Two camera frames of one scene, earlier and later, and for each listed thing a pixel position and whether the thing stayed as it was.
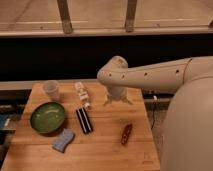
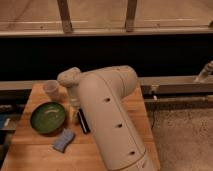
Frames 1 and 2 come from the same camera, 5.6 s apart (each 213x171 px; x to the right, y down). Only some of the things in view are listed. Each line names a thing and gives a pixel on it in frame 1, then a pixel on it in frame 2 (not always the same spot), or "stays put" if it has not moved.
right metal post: [130, 15] stays put
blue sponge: [61, 143] stays put
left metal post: [65, 16] stays put
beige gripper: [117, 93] → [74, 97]
